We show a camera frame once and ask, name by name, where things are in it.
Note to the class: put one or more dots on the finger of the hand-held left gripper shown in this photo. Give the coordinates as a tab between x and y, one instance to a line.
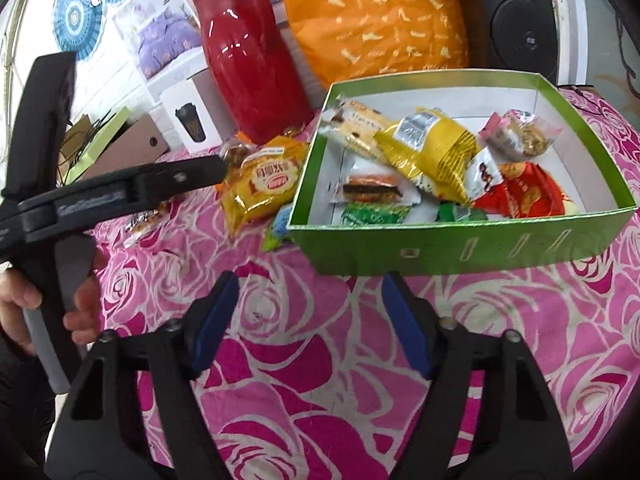
200	172

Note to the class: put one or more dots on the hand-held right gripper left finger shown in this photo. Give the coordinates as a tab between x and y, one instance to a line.
215	320

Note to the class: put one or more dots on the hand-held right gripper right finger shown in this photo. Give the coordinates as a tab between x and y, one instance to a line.
405	325

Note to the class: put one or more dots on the clear brown pastry packet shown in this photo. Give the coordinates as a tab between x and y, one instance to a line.
240	150

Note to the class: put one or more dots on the yellow round-label bread packet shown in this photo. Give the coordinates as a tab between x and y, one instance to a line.
265	185

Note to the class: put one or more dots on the clear brown biscuit packet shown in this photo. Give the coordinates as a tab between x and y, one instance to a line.
145	222

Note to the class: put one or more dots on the green cardboard box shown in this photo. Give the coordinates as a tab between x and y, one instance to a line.
450	250

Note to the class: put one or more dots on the blue green snack packet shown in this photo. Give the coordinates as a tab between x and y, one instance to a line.
277	230

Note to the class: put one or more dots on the green pea snack packet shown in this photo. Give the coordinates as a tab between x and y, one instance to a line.
372	215

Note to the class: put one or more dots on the dark green snack packet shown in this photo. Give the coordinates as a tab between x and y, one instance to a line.
460	212

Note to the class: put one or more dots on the brown bar snack packet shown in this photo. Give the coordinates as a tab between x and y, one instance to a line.
375	187

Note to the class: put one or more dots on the white snack packet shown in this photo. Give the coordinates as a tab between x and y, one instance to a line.
357	127

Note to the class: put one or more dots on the small white brown packet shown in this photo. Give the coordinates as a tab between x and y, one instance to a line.
482	172

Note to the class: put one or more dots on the large yellow snack packet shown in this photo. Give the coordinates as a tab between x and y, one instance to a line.
430	155

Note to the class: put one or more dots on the red cracker packet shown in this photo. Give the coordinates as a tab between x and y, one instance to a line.
525	192

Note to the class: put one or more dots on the pink nut snack packet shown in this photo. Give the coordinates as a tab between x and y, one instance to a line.
520	135

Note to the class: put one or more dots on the person's left forearm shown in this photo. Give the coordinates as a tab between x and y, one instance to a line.
20	400

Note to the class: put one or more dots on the person's left hand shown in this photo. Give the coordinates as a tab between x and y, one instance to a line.
87	305

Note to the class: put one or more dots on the white cup-print box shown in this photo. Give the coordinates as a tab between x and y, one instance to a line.
190	115

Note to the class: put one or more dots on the brown cardboard box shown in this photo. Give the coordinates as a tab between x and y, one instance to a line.
135	150

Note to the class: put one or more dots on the brown paper bag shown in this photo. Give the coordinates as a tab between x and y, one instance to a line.
75	135

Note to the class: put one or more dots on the green box lid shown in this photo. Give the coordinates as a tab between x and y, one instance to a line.
105	135

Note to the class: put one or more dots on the pink rose tablecloth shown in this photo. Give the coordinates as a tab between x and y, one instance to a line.
325	360

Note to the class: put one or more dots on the red thermos jug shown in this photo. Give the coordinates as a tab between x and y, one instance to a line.
250	60

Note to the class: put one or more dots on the small blue paper fan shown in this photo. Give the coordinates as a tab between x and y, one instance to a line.
77	20

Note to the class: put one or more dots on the orange tote bag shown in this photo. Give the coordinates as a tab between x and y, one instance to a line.
375	20

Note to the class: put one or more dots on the black speaker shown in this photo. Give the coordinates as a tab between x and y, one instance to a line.
520	20

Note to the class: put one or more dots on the purple bedding wall poster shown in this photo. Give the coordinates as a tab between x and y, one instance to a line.
160	30

